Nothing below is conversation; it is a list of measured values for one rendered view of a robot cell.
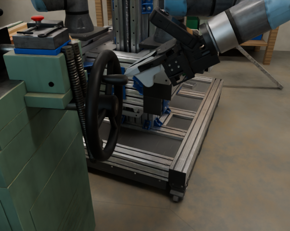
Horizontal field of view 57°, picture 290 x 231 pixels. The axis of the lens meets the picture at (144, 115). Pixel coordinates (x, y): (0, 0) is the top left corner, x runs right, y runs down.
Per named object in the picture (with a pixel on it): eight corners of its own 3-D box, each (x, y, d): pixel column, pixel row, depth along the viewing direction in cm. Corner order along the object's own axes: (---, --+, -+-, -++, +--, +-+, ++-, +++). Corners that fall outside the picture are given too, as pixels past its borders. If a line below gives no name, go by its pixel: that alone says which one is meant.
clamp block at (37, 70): (64, 95, 62) (58, 57, 58) (11, 91, 64) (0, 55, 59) (85, 71, 75) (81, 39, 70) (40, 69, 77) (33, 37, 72)
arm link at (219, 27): (227, 14, 50) (222, 7, 57) (204, 26, 52) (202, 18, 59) (241, 49, 53) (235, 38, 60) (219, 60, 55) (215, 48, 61)
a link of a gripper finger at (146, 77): (132, 97, 62) (167, 80, 59) (118, 76, 60) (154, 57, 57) (134, 91, 65) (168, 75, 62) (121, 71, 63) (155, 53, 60)
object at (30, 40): (57, 55, 59) (52, 30, 56) (10, 53, 60) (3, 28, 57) (77, 39, 70) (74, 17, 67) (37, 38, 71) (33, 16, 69)
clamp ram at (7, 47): (19, 74, 64) (9, 35, 60) (-10, 72, 65) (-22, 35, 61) (36, 61, 72) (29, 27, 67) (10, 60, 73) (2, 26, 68)
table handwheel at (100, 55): (130, 93, 90) (116, 177, 75) (73, 90, 92) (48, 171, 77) (117, 24, 65) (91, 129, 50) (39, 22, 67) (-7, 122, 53)
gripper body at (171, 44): (170, 88, 59) (222, 64, 55) (151, 55, 56) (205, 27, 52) (172, 75, 66) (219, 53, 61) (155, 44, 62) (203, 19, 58)
